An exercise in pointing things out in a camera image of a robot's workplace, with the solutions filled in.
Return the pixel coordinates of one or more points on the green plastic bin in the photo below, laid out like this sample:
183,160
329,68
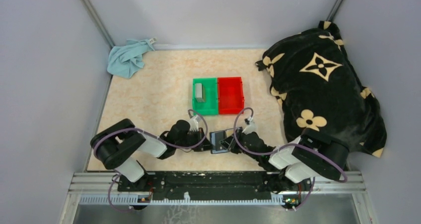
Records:
210,96

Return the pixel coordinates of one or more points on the grey block in bin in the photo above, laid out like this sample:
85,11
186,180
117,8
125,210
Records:
199,93

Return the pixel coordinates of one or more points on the black credit card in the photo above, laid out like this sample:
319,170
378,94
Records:
216,138

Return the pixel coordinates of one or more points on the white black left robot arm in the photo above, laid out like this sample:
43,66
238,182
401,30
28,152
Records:
115,145

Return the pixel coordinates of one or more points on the red plastic bin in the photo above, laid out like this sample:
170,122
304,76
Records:
230,95

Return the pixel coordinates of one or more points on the light blue cloth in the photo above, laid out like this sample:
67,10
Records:
125,61

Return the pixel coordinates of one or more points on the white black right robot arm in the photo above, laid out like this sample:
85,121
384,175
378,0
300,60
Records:
309,155

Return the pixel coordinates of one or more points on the aluminium frame rail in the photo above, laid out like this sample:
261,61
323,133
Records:
101,188

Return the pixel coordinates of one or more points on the black floral pillow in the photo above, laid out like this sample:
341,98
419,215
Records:
317,87

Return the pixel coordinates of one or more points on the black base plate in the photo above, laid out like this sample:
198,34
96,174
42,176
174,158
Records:
213,186

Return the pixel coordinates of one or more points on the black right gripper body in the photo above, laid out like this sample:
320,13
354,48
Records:
240,136

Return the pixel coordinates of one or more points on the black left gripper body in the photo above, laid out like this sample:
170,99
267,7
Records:
194,137

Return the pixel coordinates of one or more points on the navy blue card holder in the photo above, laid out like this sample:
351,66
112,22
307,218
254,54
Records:
229,132

